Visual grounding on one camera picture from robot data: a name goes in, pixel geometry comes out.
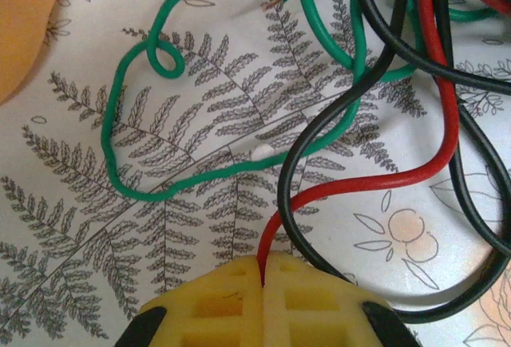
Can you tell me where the black cable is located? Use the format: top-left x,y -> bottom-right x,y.
276,0 -> 511,325

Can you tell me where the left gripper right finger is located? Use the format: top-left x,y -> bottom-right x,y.
264,253 -> 421,347

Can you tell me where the red cable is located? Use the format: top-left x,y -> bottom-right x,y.
256,0 -> 511,289

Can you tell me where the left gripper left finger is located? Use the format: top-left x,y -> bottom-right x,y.
114,254 -> 266,347

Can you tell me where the orange plastic tray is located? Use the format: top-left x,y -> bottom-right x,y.
0,0 -> 69,105

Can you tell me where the green cable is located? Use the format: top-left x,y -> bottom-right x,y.
99,0 -> 511,203

